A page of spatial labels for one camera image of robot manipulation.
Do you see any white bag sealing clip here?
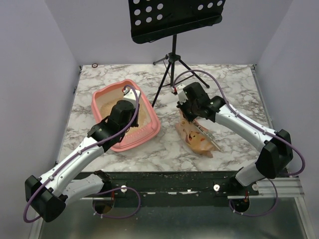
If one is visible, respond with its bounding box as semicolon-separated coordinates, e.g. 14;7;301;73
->
201;132;223;152

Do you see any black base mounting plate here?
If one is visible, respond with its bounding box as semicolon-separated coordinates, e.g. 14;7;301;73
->
51;171;277;208

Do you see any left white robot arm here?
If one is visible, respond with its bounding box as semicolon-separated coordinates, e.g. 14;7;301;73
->
23;100;139;223

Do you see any orange cat litter bag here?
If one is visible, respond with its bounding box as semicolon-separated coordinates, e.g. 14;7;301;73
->
175;110;213;158

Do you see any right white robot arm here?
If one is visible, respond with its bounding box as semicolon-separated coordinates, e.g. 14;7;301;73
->
176;82;293;187

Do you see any pink litter box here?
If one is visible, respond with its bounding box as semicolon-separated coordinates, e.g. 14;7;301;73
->
91;79;160;152

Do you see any black music stand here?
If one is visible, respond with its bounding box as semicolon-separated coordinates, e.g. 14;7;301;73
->
128;0;225;106

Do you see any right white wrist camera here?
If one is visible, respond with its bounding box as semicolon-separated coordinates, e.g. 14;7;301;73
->
174;84;188;105

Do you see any aluminium frame rail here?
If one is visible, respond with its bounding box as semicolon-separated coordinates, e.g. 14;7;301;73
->
257;177;305;198

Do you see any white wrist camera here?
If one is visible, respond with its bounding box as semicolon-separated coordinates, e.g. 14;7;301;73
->
174;84;188;105
122;87;141;105

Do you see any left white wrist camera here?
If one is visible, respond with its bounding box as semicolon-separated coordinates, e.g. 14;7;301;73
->
122;87;141;105

